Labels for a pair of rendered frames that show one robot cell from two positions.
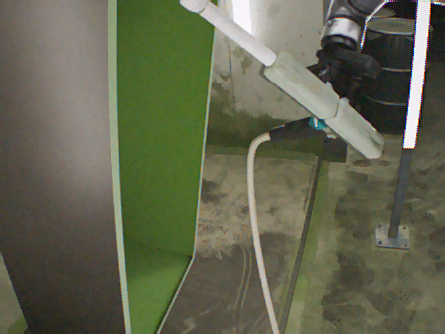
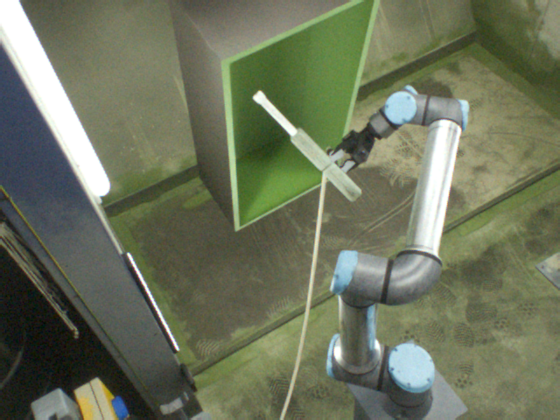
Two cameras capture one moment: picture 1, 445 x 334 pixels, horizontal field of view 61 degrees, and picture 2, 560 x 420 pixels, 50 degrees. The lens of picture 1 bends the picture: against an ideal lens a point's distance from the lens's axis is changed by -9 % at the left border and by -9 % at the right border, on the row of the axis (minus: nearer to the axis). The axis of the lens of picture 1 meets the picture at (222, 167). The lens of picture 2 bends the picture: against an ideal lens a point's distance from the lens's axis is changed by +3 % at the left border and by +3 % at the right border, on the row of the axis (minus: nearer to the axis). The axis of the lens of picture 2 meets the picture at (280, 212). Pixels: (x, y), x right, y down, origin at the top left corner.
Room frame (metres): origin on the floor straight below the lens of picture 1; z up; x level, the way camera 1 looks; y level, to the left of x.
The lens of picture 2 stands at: (-0.36, -0.99, 2.77)
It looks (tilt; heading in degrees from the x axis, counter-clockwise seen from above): 53 degrees down; 45
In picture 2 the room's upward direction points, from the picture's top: 7 degrees counter-clockwise
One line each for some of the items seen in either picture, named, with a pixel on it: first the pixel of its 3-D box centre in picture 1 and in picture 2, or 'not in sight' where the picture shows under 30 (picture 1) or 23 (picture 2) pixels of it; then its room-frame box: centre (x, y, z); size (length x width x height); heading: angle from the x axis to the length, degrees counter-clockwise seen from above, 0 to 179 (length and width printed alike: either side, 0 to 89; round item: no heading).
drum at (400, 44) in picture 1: (393, 77); not in sight; (3.09, -1.52, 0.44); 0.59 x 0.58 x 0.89; 174
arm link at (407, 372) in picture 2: not in sight; (406, 374); (0.40, -0.72, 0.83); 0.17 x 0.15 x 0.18; 113
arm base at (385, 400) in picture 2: not in sight; (406, 389); (0.40, -0.73, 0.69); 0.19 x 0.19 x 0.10
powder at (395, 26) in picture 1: (397, 27); not in sight; (3.09, -1.52, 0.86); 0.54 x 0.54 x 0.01
